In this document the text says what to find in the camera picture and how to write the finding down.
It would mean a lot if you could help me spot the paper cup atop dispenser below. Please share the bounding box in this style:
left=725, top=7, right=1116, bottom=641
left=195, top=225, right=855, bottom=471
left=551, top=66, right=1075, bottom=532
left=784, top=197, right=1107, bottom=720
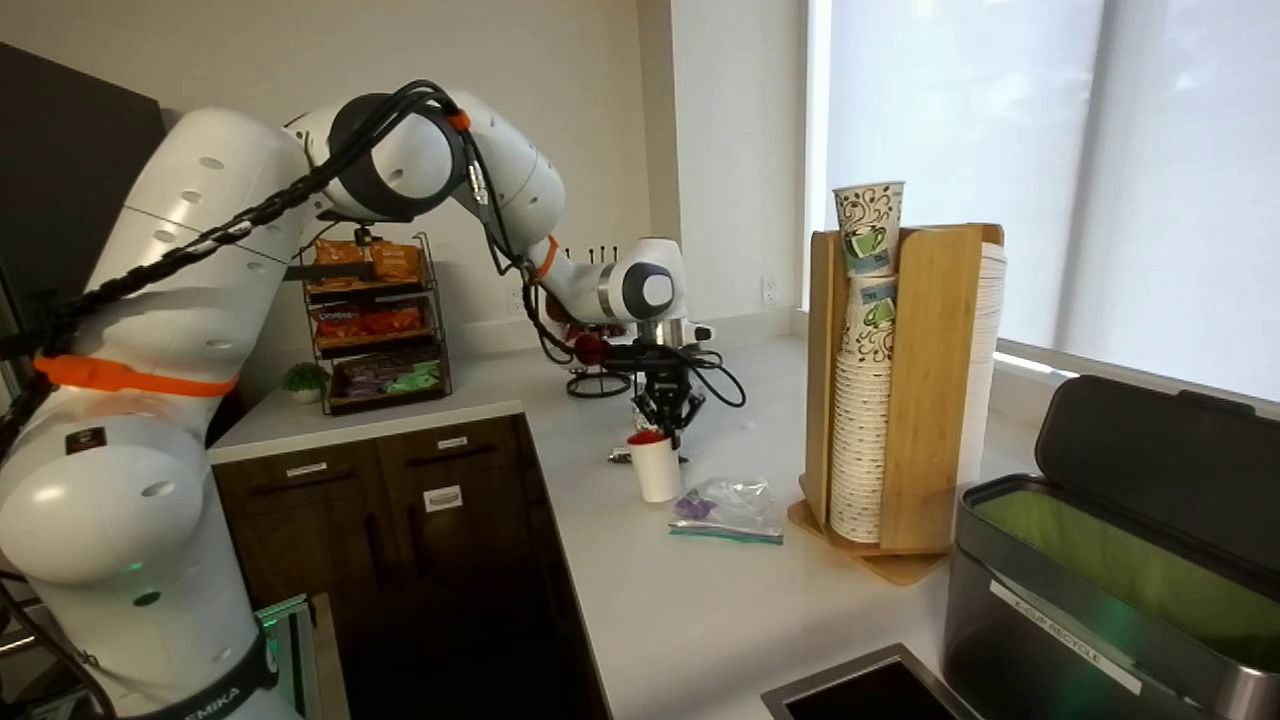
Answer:
left=835, top=179, right=905, bottom=274

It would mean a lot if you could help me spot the wooden cup dispenser stand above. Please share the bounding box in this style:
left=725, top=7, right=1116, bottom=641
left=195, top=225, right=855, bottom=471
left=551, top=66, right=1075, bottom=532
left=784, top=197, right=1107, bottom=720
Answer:
left=791, top=225, right=1002, bottom=560

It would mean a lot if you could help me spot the steel trash bin green liner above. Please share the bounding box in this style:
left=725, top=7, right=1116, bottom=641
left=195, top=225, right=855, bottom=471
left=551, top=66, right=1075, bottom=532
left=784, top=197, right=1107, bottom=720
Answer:
left=945, top=374, right=1280, bottom=720

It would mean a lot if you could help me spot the white mug red interior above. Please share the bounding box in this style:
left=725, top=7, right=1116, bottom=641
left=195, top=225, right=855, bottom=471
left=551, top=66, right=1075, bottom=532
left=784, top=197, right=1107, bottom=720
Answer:
left=629, top=426, right=680, bottom=503

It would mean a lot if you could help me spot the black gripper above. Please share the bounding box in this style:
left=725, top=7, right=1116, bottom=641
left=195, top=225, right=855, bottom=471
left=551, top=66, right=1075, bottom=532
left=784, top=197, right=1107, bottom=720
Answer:
left=635, top=344, right=698, bottom=431

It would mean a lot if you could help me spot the purple candy packet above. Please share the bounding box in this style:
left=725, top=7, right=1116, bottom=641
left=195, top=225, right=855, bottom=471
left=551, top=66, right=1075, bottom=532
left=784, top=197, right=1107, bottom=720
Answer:
left=674, top=491, right=714, bottom=520

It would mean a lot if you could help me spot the dark wooden cabinet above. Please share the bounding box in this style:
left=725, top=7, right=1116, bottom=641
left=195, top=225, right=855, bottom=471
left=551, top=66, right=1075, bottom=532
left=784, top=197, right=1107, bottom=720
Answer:
left=214, top=415, right=611, bottom=720

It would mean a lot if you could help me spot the black cable bundle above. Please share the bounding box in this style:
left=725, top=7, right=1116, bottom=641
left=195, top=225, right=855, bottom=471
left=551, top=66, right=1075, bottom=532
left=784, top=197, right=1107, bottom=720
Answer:
left=0, top=74, right=473, bottom=363

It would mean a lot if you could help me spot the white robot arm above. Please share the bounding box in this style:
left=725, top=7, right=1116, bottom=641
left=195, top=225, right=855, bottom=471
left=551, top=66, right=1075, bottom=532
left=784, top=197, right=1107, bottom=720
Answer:
left=0, top=79, right=682, bottom=720

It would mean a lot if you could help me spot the snack rack shelf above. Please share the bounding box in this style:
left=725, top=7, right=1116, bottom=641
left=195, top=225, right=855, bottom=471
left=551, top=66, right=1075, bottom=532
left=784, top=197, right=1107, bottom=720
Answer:
left=302, top=234, right=453, bottom=415

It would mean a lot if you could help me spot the stack of patterned paper cups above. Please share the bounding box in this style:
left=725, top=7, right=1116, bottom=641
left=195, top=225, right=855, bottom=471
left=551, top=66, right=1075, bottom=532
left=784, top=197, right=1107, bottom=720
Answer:
left=830, top=274, right=894, bottom=543

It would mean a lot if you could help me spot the clear plastic zip bag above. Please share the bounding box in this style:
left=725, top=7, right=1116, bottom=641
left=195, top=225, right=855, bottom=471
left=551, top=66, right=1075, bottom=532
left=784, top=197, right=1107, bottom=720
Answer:
left=667, top=475, right=784, bottom=543

